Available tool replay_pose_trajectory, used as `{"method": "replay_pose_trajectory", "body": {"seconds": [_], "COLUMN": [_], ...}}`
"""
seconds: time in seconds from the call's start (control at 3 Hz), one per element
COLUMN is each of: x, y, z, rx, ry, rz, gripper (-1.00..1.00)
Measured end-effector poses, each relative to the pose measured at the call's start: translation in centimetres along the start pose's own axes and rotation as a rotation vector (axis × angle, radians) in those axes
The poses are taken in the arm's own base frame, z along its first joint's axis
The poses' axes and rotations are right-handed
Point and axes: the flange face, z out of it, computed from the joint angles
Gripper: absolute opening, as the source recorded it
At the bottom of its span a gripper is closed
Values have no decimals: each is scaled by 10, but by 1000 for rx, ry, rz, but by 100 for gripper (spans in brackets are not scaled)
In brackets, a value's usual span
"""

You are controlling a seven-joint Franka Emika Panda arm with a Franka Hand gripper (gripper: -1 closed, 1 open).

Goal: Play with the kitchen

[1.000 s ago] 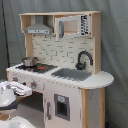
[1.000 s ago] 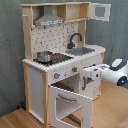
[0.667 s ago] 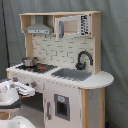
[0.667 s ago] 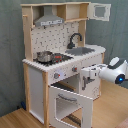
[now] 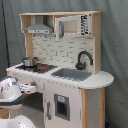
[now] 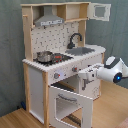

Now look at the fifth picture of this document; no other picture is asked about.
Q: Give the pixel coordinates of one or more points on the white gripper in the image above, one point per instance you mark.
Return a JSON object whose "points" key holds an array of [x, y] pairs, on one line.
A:
{"points": [[9, 89]]}

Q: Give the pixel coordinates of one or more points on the white microwave door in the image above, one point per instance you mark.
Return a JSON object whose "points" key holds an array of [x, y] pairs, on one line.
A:
{"points": [[72, 26]]}

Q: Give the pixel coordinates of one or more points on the white dishwasher cabinet door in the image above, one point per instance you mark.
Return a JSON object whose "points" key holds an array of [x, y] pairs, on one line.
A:
{"points": [[62, 106]]}

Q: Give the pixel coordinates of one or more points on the black toy faucet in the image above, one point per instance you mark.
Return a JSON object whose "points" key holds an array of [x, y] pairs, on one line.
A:
{"points": [[82, 57]]}

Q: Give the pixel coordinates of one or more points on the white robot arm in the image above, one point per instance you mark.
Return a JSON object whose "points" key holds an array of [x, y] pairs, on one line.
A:
{"points": [[14, 121]]}

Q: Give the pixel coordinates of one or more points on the grey toy sink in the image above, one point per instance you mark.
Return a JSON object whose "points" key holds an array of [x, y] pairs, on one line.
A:
{"points": [[72, 74]]}

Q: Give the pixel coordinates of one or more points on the small metal pot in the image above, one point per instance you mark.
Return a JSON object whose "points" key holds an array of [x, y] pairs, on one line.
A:
{"points": [[30, 61]]}

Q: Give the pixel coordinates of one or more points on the black toy stovetop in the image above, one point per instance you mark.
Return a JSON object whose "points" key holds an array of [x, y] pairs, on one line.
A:
{"points": [[39, 68]]}

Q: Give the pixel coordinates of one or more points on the grey range hood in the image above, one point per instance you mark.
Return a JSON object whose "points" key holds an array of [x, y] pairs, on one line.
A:
{"points": [[39, 26]]}

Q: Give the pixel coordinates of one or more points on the wooden toy kitchen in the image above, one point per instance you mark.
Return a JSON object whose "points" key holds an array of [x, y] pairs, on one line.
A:
{"points": [[64, 54]]}

